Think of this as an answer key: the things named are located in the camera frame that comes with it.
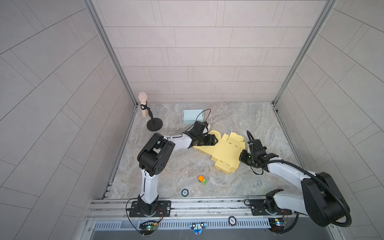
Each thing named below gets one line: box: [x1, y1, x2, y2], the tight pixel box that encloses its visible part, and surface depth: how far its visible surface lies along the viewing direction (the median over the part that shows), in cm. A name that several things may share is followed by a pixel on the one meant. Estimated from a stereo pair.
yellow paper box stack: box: [193, 130, 246, 174], surface depth 93 cm
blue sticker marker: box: [189, 222, 208, 236], surface depth 66 cm
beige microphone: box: [138, 91, 148, 118], surface depth 86 cm
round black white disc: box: [228, 215, 237, 227], surface depth 69 cm
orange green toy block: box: [198, 175, 207, 186], surface depth 80 cm
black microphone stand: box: [140, 101, 163, 132], surface depth 103 cm
